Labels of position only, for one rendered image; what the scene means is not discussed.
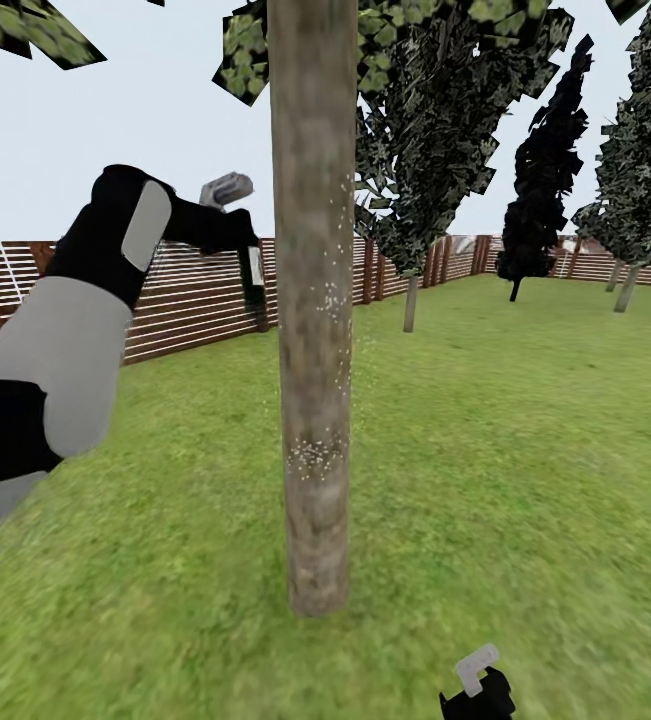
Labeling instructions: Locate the pesticide atomizer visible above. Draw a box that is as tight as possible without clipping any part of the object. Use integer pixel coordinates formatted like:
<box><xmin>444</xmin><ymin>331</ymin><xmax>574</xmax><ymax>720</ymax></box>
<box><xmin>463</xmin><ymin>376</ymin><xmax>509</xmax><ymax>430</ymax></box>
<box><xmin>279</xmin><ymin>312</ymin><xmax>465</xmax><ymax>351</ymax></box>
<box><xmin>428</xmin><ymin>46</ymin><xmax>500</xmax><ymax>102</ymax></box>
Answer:
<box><xmin>234</xmin><ymin>243</ymin><xmax>268</xmax><ymax>309</ymax></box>

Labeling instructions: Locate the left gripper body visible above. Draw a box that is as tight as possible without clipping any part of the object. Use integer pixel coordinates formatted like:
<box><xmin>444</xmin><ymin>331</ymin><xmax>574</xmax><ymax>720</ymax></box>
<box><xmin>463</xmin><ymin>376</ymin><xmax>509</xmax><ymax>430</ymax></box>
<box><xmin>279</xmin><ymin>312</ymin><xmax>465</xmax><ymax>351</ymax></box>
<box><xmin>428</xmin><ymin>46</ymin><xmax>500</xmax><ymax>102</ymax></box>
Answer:
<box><xmin>195</xmin><ymin>204</ymin><xmax>256</xmax><ymax>259</ymax></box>

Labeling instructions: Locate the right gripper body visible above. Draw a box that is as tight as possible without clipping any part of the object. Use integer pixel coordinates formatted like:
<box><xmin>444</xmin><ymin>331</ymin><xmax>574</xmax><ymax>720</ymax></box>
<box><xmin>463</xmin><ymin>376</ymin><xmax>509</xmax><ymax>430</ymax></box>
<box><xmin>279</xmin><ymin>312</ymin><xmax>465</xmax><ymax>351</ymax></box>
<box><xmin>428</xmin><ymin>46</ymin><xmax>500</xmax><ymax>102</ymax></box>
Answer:
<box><xmin>446</xmin><ymin>670</ymin><xmax>516</xmax><ymax>720</ymax></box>

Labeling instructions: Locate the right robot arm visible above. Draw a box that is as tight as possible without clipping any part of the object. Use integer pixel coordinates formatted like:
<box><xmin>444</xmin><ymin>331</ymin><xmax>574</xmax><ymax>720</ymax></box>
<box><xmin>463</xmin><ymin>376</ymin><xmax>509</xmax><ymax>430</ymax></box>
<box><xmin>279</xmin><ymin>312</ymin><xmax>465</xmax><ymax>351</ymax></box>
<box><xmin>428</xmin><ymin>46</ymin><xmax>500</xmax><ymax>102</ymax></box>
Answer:
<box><xmin>440</xmin><ymin>643</ymin><xmax>516</xmax><ymax>720</ymax></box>

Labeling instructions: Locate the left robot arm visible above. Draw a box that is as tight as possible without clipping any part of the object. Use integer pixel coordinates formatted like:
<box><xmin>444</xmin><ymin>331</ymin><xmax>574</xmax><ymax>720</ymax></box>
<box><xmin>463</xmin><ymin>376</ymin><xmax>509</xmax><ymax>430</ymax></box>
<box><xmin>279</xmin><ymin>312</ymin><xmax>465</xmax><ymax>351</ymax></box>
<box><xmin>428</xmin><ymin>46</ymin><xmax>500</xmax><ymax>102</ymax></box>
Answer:
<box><xmin>0</xmin><ymin>164</ymin><xmax>256</xmax><ymax>527</ymax></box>

